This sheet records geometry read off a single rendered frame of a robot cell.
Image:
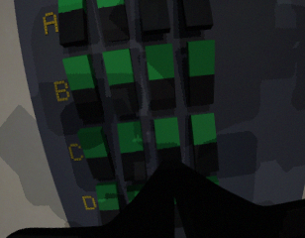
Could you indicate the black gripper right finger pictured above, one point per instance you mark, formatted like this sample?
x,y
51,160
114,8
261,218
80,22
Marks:
x,y
210,211

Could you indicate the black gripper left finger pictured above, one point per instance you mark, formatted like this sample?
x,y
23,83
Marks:
x,y
151,214

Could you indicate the dark grey switch panel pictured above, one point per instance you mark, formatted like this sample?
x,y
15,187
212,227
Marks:
x,y
119,86

